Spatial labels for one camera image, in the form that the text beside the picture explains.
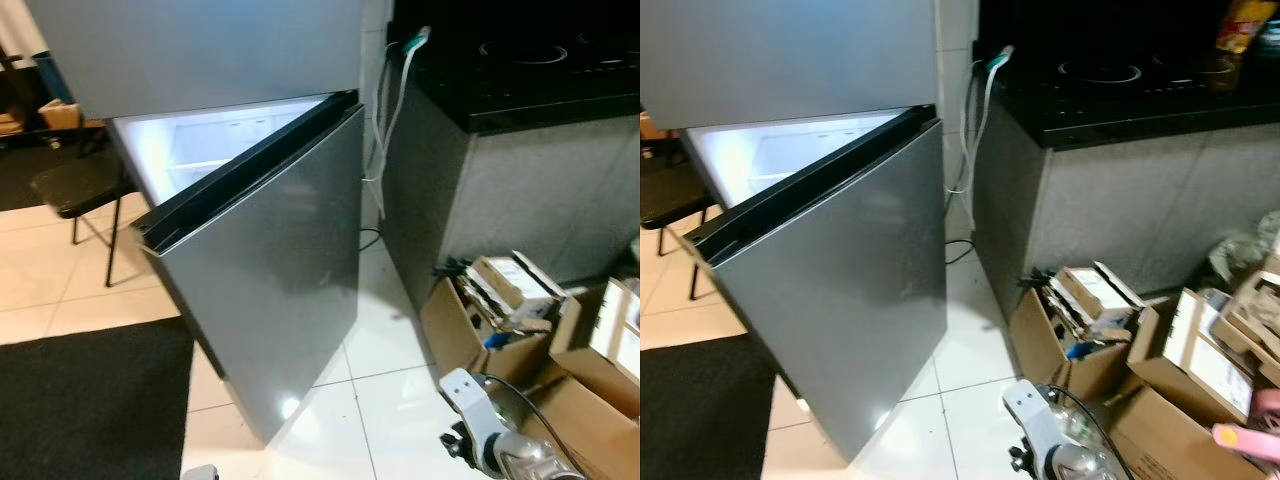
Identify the large silver fridge door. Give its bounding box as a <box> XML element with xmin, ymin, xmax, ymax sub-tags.
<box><xmin>685</xmin><ymin>105</ymin><xmax>948</xmax><ymax>466</ymax></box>
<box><xmin>130</xmin><ymin>90</ymin><xmax>366</xmax><ymax>444</ymax></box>

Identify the silver fridge cabinet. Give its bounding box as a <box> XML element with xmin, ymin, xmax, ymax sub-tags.
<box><xmin>685</xmin><ymin>108</ymin><xmax>906</xmax><ymax>206</ymax></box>
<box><xmin>108</xmin><ymin>93</ymin><xmax>331</xmax><ymax>206</ymax></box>

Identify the brown white labelled box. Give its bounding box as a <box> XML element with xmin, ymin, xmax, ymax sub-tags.
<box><xmin>470</xmin><ymin>253</ymin><xmax>568</xmax><ymax>326</ymax></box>
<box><xmin>1050</xmin><ymin>262</ymin><xmax>1149</xmax><ymax>336</ymax></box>

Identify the black floor mat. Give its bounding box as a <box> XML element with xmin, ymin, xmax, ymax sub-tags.
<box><xmin>640</xmin><ymin>333</ymin><xmax>766</xmax><ymax>480</ymax></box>
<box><xmin>0</xmin><ymin>318</ymin><xmax>194</xmax><ymax>480</ymax></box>

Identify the grey kitchen counter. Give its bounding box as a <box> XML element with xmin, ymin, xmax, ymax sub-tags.
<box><xmin>380</xmin><ymin>0</ymin><xmax>641</xmax><ymax>316</ymax></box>
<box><xmin>970</xmin><ymin>0</ymin><xmax>1280</xmax><ymax>326</ymax></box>

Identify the crumpled clear plastic bag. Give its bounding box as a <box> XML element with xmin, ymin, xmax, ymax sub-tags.
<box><xmin>1205</xmin><ymin>232</ymin><xmax>1280</xmax><ymax>293</ymax></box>

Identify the black stool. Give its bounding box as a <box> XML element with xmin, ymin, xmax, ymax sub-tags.
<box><xmin>640</xmin><ymin>165</ymin><xmax>716</xmax><ymax>301</ymax></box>
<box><xmin>30</xmin><ymin>150</ymin><xmax>136</xmax><ymax>289</ymax></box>

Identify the black induction hob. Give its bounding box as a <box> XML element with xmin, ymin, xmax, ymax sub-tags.
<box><xmin>1040</xmin><ymin>45</ymin><xmax>1280</xmax><ymax>116</ymax></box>
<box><xmin>440</xmin><ymin>20</ymin><xmax>641</xmax><ymax>101</ymax></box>

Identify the silver freezer door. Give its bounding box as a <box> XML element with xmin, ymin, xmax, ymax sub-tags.
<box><xmin>25</xmin><ymin>0</ymin><xmax>366</xmax><ymax>121</ymax></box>
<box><xmin>640</xmin><ymin>0</ymin><xmax>941</xmax><ymax>131</ymax></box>

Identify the yellow red snack bag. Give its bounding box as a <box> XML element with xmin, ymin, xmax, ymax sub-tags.
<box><xmin>1215</xmin><ymin>0</ymin><xmax>1279</xmax><ymax>56</ymax></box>

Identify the small brown cardboard box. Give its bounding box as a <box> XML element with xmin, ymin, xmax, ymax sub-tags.
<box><xmin>38</xmin><ymin>100</ymin><xmax>83</xmax><ymax>131</ymax></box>

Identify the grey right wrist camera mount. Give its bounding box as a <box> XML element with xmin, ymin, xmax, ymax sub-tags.
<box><xmin>440</xmin><ymin>368</ymin><xmax>501</xmax><ymax>453</ymax></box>
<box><xmin>1003</xmin><ymin>380</ymin><xmax>1066</xmax><ymax>463</ymax></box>

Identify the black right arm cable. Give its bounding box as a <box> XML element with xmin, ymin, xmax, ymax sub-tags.
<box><xmin>1045</xmin><ymin>385</ymin><xmax>1136</xmax><ymax>480</ymax></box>
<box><xmin>480</xmin><ymin>373</ymin><xmax>591</xmax><ymax>480</ymax></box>

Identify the pink strap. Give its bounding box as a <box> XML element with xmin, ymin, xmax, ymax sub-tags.
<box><xmin>1210</xmin><ymin>422</ymin><xmax>1280</xmax><ymax>463</ymax></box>

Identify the white power cable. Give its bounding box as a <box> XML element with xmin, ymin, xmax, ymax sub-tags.
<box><xmin>945</xmin><ymin>45</ymin><xmax>1016</xmax><ymax>196</ymax></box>
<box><xmin>362</xmin><ymin>25</ymin><xmax>433</xmax><ymax>216</ymax></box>

